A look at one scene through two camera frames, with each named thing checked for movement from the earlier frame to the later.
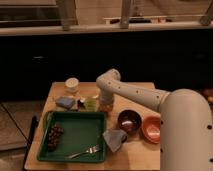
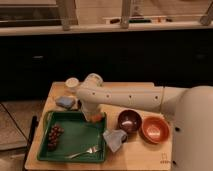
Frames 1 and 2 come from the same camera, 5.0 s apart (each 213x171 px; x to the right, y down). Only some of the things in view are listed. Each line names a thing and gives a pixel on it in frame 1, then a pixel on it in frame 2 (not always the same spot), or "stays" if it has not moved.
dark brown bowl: [129, 120] stays
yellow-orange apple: [106, 108] -> [96, 117]
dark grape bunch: [53, 137] stays
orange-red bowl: [151, 128] stays
